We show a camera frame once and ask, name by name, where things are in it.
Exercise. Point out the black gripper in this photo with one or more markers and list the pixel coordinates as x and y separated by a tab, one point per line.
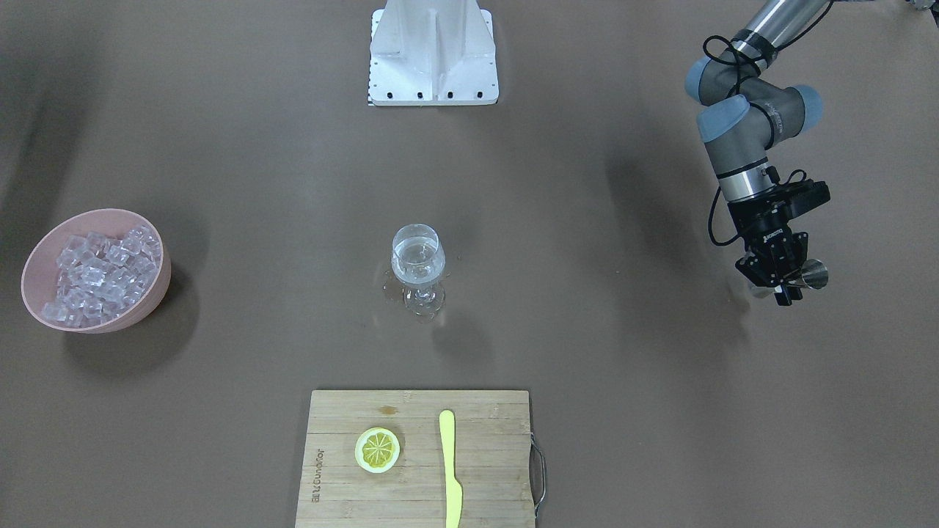
764	226

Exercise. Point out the steel cocktail jigger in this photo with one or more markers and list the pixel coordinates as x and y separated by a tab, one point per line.
815	276

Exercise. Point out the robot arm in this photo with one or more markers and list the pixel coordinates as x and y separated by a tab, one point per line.
742	118

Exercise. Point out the clear wine glass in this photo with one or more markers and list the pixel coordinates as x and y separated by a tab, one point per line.
418	262

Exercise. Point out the pink bowl of ice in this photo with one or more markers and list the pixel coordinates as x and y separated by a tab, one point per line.
97	272

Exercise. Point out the bamboo cutting board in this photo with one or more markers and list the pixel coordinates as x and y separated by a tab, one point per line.
492	461

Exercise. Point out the yellow plastic knife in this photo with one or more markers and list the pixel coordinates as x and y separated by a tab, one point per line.
453	489

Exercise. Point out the yellow lemon slice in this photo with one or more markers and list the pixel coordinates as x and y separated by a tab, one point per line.
377	450

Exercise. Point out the white camera mast base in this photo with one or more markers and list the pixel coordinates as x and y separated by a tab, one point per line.
432	53

